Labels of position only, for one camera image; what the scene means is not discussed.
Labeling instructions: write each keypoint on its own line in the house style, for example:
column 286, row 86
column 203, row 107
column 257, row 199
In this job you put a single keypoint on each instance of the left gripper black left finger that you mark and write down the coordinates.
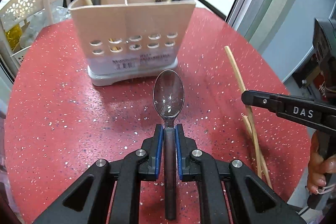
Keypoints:
column 109, row 192

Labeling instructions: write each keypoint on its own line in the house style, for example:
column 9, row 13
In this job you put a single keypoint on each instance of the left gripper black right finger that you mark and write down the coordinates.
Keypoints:
column 229, row 192

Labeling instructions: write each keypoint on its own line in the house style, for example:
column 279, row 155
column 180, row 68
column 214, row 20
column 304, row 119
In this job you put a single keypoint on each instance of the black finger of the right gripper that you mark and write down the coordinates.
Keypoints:
column 311, row 113

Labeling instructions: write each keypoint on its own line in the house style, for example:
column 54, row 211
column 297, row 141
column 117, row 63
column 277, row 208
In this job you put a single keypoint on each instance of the person's right hand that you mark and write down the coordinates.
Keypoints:
column 317, row 167

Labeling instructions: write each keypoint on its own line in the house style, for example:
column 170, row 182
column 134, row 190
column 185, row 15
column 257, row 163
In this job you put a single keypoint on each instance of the beige utensil holder caddy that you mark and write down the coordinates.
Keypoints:
column 129, row 39

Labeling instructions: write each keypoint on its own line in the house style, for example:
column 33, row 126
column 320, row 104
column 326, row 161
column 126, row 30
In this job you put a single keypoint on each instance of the beige perforated storage trolley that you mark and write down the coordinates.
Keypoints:
column 31, row 16

